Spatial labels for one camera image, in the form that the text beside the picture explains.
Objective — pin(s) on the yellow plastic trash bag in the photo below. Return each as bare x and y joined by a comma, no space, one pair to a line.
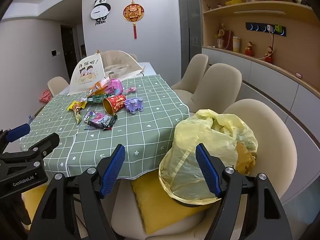
190,140

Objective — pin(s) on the white printed canvas bag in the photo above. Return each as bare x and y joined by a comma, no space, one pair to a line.
87,72

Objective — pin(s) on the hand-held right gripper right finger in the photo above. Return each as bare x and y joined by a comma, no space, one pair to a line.
207,170

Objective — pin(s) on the red knot wall ornament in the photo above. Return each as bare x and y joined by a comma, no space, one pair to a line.
133,12

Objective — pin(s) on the yellow cup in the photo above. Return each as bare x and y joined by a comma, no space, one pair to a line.
236,45

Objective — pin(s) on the orange snack wrapper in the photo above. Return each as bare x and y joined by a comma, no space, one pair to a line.
93,88

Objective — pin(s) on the wall switch panel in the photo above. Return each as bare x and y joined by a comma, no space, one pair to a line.
55,53

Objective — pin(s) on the long pink snack wrapper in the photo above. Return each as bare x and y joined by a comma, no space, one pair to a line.
105,82

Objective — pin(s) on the red doll figurine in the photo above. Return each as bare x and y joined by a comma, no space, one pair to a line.
269,55
248,49

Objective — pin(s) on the cone shaped snack wrapper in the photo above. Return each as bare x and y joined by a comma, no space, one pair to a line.
78,115

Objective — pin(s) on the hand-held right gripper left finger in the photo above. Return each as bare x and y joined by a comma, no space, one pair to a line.
113,170

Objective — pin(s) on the purple toy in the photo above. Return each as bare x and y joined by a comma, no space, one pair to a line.
133,105

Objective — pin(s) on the yellow toy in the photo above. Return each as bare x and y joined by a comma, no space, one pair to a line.
233,2

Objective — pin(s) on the panda wall clock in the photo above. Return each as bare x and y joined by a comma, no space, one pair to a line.
100,11

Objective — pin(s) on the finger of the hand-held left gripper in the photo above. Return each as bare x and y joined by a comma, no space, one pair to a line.
17,131
47,143

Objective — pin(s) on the pink toy case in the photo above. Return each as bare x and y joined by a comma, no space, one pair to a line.
116,86

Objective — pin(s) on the white sideboard cabinet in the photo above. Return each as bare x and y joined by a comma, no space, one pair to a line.
262,75

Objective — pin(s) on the flower vase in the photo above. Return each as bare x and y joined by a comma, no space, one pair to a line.
220,37

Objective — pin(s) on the black trash bin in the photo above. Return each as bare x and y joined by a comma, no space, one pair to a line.
190,203

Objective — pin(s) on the black snack wrapper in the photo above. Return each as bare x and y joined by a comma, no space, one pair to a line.
105,123

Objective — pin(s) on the yellow red snack wrapper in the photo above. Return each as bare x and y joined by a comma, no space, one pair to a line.
76,104

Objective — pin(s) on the wooden wall shelf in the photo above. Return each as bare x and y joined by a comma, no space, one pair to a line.
250,12

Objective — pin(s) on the green checked tablecloth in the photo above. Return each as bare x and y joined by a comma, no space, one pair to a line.
140,130

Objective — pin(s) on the grey tall cabinet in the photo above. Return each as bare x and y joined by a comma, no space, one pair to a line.
190,30

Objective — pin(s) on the red cloth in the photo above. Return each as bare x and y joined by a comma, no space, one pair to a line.
45,95

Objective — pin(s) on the red paper cup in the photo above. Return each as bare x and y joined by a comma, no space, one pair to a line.
116,103

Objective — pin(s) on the beige dining chair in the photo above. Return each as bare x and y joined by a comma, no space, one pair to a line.
220,87
272,135
58,85
196,70
125,212

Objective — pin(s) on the pink white snack wrapper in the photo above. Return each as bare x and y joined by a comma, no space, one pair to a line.
96,116

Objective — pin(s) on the small pink object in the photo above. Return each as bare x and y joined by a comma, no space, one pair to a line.
299,75

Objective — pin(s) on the black power socket rail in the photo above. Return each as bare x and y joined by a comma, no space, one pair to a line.
260,28

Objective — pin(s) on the yellow seat cushion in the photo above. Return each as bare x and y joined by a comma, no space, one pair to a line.
152,205
33,200

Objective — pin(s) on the green snack wrapper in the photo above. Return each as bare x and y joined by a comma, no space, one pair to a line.
98,98

